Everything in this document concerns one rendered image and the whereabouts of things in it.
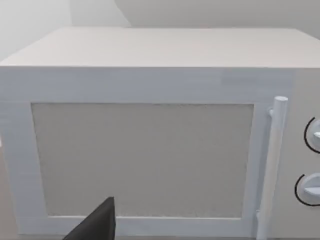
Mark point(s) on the pale microwave oven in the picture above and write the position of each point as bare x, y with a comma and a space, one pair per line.
160, 50

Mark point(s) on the white microwave knob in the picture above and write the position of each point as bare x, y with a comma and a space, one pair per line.
314, 135
310, 190

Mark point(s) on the pale microwave door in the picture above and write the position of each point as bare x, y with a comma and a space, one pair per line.
140, 160

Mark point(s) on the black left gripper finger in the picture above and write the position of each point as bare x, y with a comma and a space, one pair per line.
101, 222

